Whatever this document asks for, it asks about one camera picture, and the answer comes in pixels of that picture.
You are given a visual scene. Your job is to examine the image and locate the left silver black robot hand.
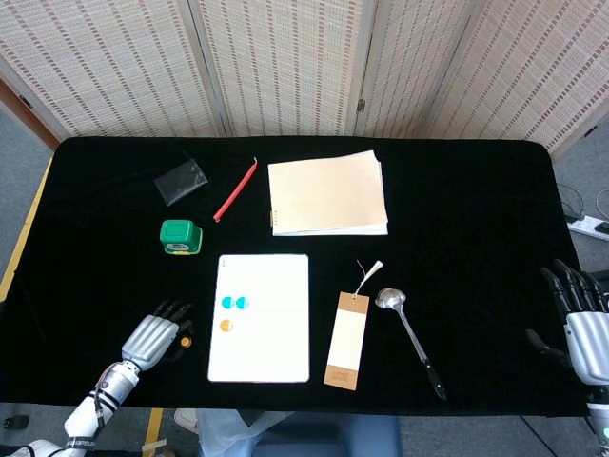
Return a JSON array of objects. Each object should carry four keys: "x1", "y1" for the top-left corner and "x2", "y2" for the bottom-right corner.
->
[{"x1": 121, "y1": 299, "x2": 195, "y2": 373}]

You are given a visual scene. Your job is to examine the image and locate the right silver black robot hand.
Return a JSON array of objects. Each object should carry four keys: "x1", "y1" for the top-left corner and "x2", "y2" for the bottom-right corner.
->
[{"x1": 525, "y1": 259, "x2": 609, "y2": 387}]

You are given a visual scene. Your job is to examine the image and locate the green yellow plastic box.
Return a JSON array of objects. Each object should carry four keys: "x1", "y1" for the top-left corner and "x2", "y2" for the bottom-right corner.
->
[{"x1": 159, "y1": 219, "x2": 205, "y2": 257}]

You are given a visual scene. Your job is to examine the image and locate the white power strip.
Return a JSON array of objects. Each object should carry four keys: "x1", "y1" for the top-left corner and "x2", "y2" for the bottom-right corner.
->
[{"x1": 567, "y1": 214, "x2": 609, "y2": 241}]

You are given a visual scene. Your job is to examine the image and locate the white magnetic board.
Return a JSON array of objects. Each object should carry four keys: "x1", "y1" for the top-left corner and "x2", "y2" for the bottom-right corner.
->
[{"x1": 206, "y1": 253, "x2": 311, "y2": 384}]

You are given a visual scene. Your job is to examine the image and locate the white fabric garment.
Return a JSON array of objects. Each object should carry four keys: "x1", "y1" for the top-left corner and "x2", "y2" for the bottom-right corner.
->
[{"x1": 173, "y1": 407, "x2": 299, "y2": 457}]

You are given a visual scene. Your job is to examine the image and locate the black pouch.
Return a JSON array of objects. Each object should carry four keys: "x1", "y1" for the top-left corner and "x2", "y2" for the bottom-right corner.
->
[{"x1": 152, "y1": 150, "x2": 209, "y2": 208}]

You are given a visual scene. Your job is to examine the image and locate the black velvet tablecloth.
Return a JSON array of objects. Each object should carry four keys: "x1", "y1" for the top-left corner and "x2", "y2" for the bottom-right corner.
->
[{"x1": 0, "y1": 136, "x2": 591, "y2": 418}]

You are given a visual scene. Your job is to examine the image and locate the red pen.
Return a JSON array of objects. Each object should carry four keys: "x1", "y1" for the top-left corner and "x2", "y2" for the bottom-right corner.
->
[{"x1": 212, "y1": 156, "x2": 259, "y2": 224}]

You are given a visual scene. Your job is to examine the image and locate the brown bookmark with tassel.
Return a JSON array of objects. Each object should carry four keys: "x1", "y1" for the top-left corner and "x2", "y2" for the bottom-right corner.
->
[{"x1": 323, "y1": 259, "x2": 384, "y2": 391}]

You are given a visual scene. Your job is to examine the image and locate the blue chair seat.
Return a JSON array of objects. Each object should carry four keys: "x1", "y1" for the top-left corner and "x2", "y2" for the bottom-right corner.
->
[{"x1": 251, "y1": 412, "x2": 402, "y2": 457}]

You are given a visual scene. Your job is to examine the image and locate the beige spiral notebook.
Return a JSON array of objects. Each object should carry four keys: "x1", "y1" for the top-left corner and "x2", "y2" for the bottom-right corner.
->
[{"x1": 266, "y1": 149, "x2": 389, "y2": 238}]

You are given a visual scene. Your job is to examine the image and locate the woven folding screen panel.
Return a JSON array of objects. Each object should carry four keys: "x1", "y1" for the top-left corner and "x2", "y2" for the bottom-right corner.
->
[
  {"x1": 354, "y1": 0, "x2": 481, "y2": 140},
  {"x1": 187, "y1": 0, "x2": 380, "y2": 139},
  {"x1": 422, "y1": 0, "x2": 609, "y2": 161},
  {"x1": 0, "y1": 0, "x2": 229, "y2": 139}
]

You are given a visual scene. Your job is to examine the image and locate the thin grey cable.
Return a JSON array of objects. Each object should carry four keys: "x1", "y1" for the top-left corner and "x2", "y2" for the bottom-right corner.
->
[{"x1": 555, "y1": 182, "x2": 587, "y2": 223}]

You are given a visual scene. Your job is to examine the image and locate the steel ladle black handle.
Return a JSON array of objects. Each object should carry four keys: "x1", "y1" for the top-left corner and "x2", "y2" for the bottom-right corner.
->
[{"x1": 375, "y1": 288, "x2": 448, "y2": 402}]

